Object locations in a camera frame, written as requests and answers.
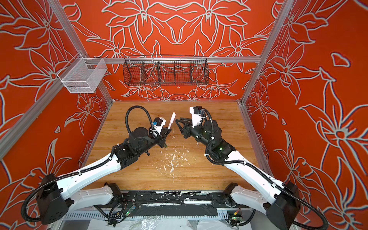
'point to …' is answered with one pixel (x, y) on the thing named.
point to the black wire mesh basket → (164, 70)
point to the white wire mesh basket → (83, 75)
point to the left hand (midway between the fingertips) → (169, 127)
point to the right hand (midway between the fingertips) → (175, 120)
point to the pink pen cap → (173, 117)
